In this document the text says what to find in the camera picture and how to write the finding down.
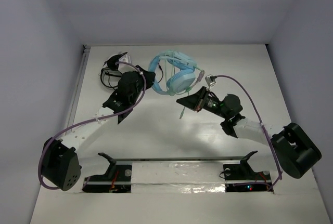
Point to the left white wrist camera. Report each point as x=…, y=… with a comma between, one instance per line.
x=123, y=65

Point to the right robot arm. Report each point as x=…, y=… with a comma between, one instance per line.
x=292, y=149

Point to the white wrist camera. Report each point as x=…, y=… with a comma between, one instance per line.
x=211, y=81
x=123, y=65

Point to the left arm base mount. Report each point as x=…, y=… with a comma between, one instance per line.
x=116, y=179

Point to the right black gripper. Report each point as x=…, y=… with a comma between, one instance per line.
x=195, y=101

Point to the light blue headphones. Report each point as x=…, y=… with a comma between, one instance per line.
x=185, y=73

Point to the foil covered panel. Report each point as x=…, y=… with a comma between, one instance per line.
x=177, y=177

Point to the black and white headphones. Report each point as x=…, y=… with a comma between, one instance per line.
x=110, y=70

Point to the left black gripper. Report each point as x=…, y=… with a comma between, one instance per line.
x=142, y=76

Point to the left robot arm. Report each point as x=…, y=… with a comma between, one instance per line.
x=59, y=167

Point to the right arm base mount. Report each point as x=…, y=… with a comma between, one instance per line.
x=240, y=177

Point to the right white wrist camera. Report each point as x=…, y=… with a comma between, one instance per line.
x=211, y=81

